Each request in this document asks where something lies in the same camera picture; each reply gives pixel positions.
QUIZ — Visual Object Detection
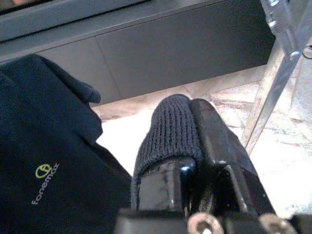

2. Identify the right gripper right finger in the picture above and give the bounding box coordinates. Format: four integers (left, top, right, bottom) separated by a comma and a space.
190, 98, 270, 217

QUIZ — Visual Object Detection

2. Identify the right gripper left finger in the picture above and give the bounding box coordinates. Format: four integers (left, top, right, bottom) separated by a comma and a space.
130, 94, 203, 213

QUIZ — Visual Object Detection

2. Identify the silver clothes rack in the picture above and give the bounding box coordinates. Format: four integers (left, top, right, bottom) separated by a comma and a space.
240, 0, 312, 150

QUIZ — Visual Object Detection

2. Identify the black TV cabinet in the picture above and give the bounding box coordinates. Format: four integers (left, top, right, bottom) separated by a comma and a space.
0, 0, 277, 106

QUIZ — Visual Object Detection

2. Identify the black Fonemax print shirt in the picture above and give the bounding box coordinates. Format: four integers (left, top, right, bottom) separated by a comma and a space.
0, 53, 134, 234

